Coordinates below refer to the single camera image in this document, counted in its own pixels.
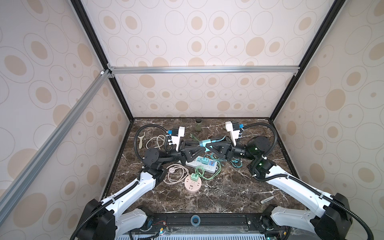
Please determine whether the teal charger plug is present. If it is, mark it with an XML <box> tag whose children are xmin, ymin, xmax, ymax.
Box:
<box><xmin>199</xmin><ymin>139</ymin><xmax>212</xmax><ymax>147</ymax></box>
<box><xmin>201</xmin><ymin>157</ymin><xmax>210</xmax><ymax>165</ymax></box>

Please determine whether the green charger plug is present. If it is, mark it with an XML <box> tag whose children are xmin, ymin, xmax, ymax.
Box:
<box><xmin>190</xmin><ymin>173</ymin><xmax>200</xmax><ymax>182</ymax></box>

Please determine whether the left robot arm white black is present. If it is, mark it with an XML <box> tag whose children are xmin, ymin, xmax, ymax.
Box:
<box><xmin>70</xmin><ymin>124</ymin><xmax>206</xmax><ymax>240</ymax></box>

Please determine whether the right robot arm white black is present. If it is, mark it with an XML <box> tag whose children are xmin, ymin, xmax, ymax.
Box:
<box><xmin>200</xmin><ymin>122</ymin><xmax>374</xmax><ymax>240</ymax></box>

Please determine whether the white colourful power strip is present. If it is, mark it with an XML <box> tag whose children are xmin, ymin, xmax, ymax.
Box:
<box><xmin>186</xmin><ymin>156</ymin><xmax>219</xmax><ymax>174</ymax></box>

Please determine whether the glass spice jar black lid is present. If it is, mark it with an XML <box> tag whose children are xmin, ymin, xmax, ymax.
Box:
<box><xmin>195</xmin><ymin>118</ymin><xmax>202</xmax><ymax>132</ymax></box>

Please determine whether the pink round socket hub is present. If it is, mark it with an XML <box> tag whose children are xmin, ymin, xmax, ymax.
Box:
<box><xmin>184</xmin><ymin>175</ymin><xmax>202</xmax><ymax>193</ymax></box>

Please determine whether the cream vegetable peeler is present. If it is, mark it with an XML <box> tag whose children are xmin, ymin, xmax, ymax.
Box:
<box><xmin>138</xmin><ymin>133</ymin><xmax>146</xmax><ymax>149</ymax></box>

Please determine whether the small white clip tool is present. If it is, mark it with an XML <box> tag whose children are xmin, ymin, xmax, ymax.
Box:
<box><xmin>260</xmin><ymin>196</ymin><xmax>279</xmax><ymax>205</ymax></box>

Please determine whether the silver aluminium bar back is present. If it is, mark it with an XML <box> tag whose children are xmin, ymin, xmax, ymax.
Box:
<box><xmin>111</xmin><ymin>65</ymin><xmax>300</xmax><ymax>75</ymax></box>

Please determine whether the silver aluminium bar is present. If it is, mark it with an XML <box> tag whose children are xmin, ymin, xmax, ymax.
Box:
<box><xmin>1</xmin><ymin>69</ymin><xmax>112</xmax><ymax>225</ymax></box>
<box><xmin>111</xmin><ymin>65</ymin><xmax>300</xmax><ymax>75</ymax></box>

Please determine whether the silver aluminium bar left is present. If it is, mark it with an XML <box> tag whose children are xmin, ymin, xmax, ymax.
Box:
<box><xmin>1</xmin><ymin>69</ymin><xmax>112</xmax><ymax>225</ymax></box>

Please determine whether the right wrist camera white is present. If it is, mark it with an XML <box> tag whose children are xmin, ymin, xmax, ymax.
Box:
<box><xmin>225</xmin><ymin>121</ymin><xmax>244</xmax><ymax>146</ymax></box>

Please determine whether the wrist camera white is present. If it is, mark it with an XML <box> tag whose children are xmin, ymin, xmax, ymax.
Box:
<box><xmin>168</xmin><ymin>127</ymin><xmax>185</xmax><ymax>152</ymax></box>
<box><xmin>225</xmin><ymin>121</ymin><xmax>244</xmax><ymax>146</ymax></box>

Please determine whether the teal charger cable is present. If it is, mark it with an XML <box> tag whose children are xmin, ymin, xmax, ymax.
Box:
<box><xmin>209</xmin><ymin>137</ymin><xmax>244</xmax><ymax>169</ymax></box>

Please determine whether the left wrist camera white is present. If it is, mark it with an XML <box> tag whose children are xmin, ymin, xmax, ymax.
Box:
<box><xmin>168</xmin><ymin>127</ymin><xmax>185</xmax><ymax>152</ymax></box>

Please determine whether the pink round hub cable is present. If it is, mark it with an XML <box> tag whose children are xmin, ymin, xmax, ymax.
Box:
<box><xmin>162</xmin><ymin>163</ymin><xmax>190</xmax><ymax>185</ymax></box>

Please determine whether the white power strip cable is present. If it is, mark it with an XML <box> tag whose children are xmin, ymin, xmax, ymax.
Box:
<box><xmin>145</xmin><ymin>134</ymin><xmax>167</xmax><ymax>150</ymax></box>

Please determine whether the green charger cable bundle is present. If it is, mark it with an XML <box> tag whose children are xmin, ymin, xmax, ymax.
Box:
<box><xmin>188</xmin><ymin>133</ymin><xmax>223</xmax><ymax>181</ymax></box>

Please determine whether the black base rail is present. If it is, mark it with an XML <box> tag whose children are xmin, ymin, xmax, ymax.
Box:
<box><xmin>78</xmin><ymin>212</ymin><xmax>337</xmax><ymax>240</ymax></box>

